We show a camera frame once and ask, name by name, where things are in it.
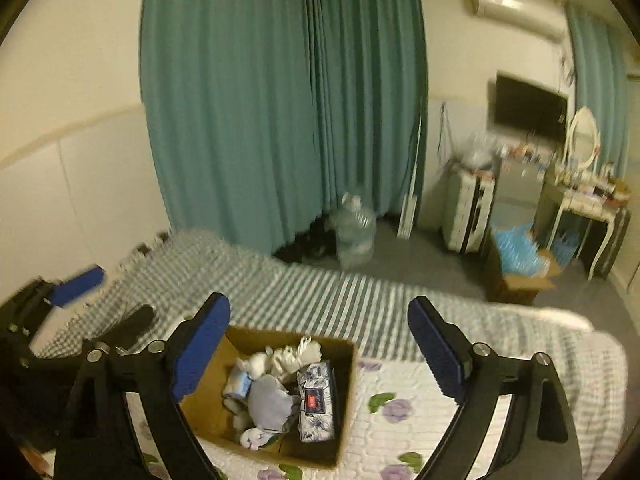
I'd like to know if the white knotted soft item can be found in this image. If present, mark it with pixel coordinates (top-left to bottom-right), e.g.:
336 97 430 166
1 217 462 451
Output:
235 336 322 384

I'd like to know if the white plush toy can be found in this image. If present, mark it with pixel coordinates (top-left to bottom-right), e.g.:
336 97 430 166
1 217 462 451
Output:
222 373 300 451

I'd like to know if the floral tissue paper pack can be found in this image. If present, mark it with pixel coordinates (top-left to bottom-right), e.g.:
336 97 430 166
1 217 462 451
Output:
297 361 336 443

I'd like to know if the grey checked bed sheet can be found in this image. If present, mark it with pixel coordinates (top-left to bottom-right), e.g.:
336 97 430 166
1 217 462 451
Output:
34 228 597 363

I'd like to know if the white floral quilt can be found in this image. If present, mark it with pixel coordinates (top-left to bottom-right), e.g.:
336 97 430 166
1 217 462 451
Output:
124 328 629 480

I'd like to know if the brown cardboard box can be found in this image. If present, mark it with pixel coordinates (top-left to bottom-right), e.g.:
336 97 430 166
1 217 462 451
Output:
181 326 358 469

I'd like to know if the box with blue bags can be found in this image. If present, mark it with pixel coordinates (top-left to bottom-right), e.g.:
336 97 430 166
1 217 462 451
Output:
485 226 562 306

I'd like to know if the clear water jug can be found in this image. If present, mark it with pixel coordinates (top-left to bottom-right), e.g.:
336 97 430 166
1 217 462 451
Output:
330 193 376 270

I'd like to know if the white dressing table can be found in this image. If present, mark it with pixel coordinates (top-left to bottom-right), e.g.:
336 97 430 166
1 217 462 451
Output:
533 164 631 278

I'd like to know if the small grey fridge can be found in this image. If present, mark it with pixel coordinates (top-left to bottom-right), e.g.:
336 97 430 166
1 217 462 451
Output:
489 157 546 229

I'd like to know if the oval vanity mirror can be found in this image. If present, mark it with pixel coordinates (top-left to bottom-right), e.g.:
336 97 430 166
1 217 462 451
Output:
565 106 600 172

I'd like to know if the green side curtain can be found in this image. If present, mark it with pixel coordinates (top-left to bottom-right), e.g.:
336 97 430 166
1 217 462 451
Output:
565 2 628 178

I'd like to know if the white air conditioner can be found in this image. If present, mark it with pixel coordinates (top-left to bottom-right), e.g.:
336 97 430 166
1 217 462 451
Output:
471 0 567 44

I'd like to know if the black wall television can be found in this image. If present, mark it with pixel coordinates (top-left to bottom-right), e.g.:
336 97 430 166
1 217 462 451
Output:
494 73 568 143

